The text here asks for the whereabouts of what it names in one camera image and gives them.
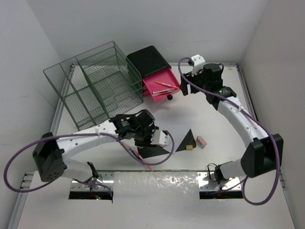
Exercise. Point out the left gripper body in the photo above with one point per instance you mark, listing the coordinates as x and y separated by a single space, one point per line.
143 136

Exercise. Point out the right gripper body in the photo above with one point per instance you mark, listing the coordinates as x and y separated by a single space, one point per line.
198 79

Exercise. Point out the pink white pen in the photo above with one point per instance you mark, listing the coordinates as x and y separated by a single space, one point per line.
165 91

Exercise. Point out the pink top drawer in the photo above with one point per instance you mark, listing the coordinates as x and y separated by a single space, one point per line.
164 76

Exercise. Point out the orange pen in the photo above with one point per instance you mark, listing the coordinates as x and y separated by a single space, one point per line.
166 84

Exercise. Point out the small brown cube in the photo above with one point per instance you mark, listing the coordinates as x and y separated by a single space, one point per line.
189 147

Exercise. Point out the pink eraser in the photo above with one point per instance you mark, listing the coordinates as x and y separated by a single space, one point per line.
201 142

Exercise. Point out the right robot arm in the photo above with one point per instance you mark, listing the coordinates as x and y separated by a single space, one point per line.
263 150

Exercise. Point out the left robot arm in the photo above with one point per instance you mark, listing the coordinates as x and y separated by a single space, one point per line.
53 155

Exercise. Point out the black clipboard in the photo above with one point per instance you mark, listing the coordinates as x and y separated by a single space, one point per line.
181 145

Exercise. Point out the pink bottom drawer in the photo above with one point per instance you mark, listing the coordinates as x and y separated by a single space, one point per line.
145 95

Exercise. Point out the white clipboard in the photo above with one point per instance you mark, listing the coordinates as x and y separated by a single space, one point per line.
176 127

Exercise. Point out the black drawer cabinet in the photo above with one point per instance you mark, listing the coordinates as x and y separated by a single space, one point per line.
148 61

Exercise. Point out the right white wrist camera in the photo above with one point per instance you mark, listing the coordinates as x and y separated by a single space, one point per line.
198 63

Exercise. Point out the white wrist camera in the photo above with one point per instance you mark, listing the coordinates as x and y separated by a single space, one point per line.
198 63
162 138

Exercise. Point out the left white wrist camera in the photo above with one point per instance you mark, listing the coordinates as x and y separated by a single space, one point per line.
162 138

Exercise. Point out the green wire mesh organizer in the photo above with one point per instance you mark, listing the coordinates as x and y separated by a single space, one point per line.
96 85

